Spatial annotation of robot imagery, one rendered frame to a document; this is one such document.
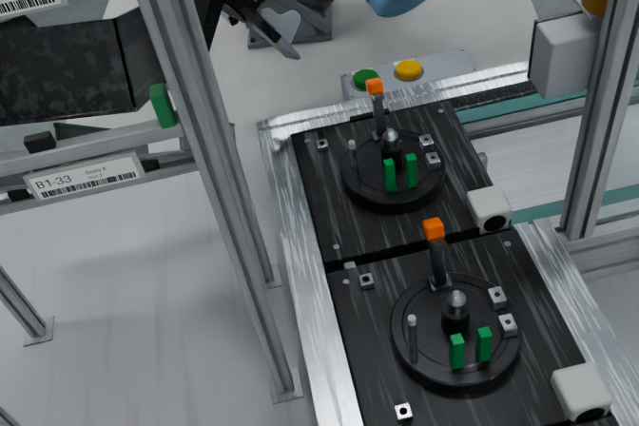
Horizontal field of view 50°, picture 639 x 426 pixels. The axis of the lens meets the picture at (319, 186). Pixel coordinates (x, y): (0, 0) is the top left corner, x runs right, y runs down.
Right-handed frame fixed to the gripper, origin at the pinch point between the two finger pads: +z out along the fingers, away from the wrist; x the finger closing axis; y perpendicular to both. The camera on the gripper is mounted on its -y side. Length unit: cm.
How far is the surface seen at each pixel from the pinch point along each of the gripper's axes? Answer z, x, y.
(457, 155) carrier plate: 5.2, -35.5, 1.5
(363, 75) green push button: 7.6, -13.4, 5.5
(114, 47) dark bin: -45, -30, -17
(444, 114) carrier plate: 7.7, -28.8, 6.3
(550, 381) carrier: -4, -63, -16
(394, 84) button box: 9.6, -17.6, 7.2
